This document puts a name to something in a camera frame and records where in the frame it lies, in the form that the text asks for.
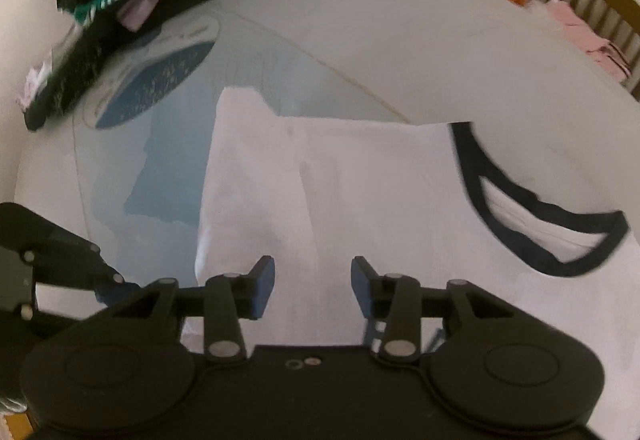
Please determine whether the pink clothing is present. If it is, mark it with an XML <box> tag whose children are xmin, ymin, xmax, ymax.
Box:
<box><xmin>525</xmin><ymin>0</ymin><xmax>632</xmax><ymax>82</ymax></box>

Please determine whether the pink and white small cloth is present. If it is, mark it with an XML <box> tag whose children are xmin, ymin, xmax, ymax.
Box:
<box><xmin>15</xmin><ymin>62</ymin><xmax>53</xmax><ymax>112</ymax></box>

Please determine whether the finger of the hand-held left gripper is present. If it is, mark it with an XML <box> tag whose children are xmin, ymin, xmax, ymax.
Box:
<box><xmin>0</xmin><ymin>202</ymin><xmax>143</xmax><ymax>310</ymax></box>

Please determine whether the black fuzzy garment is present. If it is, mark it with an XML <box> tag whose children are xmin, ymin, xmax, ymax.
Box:
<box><xmin>24</xmin><ymin>18</ymin><xmax>132</xmax><ymax>132</ymax></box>

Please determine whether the white t-shirt with black trim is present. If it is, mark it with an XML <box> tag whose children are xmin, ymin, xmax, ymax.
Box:
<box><xmin>180</xmin><ymin>87</ymin><xmax>639</xmax><ymax>421</ymax></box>

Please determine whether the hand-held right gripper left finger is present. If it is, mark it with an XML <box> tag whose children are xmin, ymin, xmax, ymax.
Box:
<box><xmin>112</xmin><ymin>255</ymin><xmax>276</xmax><ymax>362</ymax></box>

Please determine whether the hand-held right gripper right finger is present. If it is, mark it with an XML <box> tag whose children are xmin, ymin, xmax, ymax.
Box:
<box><xmin>351</xmin><ymin>256</ymin><xmax>517</xmax><ymax>364</ymax></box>

